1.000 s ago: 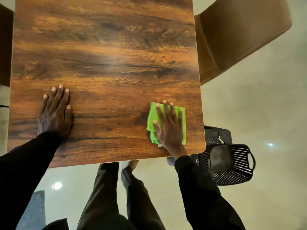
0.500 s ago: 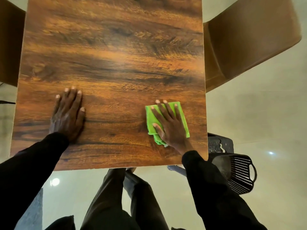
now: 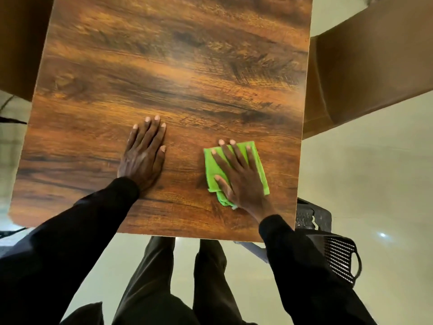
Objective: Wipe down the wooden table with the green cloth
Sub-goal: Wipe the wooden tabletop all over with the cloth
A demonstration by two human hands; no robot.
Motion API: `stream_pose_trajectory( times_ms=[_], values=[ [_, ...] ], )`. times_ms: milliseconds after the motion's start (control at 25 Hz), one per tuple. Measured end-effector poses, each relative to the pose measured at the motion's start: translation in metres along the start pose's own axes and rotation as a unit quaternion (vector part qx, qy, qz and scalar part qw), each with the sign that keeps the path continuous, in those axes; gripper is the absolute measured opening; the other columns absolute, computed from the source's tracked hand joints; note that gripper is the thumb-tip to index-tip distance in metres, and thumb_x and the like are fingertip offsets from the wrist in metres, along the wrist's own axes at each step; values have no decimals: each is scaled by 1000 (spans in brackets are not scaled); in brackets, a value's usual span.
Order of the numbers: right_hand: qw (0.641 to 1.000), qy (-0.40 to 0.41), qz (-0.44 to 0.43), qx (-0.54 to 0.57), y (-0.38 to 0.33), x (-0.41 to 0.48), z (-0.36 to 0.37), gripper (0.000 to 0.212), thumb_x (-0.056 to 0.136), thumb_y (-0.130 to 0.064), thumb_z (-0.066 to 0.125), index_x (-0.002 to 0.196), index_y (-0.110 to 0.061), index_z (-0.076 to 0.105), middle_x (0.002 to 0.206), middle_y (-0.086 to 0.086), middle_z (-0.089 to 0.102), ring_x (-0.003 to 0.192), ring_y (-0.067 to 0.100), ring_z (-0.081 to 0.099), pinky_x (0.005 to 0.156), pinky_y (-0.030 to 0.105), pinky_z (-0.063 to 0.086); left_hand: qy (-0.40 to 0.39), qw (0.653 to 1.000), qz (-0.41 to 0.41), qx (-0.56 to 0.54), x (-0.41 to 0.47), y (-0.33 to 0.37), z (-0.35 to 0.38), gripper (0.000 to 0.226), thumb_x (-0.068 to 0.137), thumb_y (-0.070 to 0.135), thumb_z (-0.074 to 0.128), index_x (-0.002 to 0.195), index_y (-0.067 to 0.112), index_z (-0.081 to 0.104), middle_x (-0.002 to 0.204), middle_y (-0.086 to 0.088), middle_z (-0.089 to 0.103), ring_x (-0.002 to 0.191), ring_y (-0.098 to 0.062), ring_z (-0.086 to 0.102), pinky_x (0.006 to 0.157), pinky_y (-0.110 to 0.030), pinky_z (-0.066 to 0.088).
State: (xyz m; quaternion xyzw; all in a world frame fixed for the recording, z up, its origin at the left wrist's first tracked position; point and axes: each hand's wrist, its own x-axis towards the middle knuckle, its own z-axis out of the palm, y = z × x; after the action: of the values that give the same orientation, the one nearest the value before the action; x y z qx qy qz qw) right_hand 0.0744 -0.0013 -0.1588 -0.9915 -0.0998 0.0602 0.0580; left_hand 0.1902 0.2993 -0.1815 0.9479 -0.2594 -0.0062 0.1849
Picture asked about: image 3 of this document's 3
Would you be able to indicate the person's left thumb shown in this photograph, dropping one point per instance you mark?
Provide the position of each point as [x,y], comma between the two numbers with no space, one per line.
[161,157]

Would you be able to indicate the person's right hand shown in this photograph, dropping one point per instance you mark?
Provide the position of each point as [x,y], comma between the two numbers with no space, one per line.
[247,187]

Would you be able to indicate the person's right forearm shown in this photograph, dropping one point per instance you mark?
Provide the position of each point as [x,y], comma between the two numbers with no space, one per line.
[304,270]

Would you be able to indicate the person's right middle finger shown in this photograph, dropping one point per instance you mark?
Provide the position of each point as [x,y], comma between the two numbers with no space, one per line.
[231,155]

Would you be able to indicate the person's right thumb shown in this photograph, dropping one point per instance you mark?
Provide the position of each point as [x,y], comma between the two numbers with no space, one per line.
[225,187]

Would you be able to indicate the black perforated plastic chair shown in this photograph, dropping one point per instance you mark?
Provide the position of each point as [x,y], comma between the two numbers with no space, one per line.
[338,255]

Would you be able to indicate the person's left leg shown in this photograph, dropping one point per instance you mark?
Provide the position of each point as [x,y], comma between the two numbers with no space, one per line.
[149,287]

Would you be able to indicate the person's right leg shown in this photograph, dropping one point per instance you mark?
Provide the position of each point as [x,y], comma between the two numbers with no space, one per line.
[213,284]

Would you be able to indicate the person's left forearm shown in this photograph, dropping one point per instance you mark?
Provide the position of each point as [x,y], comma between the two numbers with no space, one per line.
[81,233]

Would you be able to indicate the large brown cardboard box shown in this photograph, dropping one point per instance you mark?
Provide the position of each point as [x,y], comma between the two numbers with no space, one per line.
[365,60]

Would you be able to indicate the person's left middle finger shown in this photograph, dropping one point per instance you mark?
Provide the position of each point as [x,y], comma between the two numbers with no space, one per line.
[152,130]

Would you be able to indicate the person's left little finger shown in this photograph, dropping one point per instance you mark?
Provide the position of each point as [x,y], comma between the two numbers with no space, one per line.
[132,137]

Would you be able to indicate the person's leg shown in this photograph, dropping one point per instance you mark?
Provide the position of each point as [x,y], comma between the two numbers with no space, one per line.
[149,287]
[213,284]

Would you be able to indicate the person's right little finger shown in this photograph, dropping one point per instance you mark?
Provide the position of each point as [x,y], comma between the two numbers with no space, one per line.
[253,160]

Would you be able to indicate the person's left hand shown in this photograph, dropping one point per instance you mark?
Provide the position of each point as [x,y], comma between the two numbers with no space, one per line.
[142,162]

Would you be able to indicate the green microfibre cleaning cloth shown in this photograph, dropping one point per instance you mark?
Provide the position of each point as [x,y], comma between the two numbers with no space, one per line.
[213,169]

